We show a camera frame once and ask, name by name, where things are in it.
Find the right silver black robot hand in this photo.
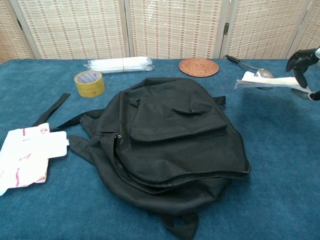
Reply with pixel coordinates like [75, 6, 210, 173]
[286, 46, 320, 102]

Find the white book yellow spine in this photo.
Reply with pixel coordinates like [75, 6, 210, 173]
[234, 71, 312, 94]

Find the black fabric backpack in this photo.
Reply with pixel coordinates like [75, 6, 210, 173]
[49, 76, 252, 240]

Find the round woven rattan coaster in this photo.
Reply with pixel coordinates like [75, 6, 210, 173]
[178, 57, 220, 78]

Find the bamboo folding screen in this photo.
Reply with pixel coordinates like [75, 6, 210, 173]
[0, 0, 320, 61]

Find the bundle of clear straws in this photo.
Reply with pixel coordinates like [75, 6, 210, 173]
[83, 56, 155, 75]

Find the yellow packing tape roll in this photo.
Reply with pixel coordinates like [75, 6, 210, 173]
[73, 70, 106, 98]

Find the steel ladle black handle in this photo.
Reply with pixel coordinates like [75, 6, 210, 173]
[224, 54, 276, 90]

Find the flat black strap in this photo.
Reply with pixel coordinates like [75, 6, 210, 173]
[31, 92, 72, 128]

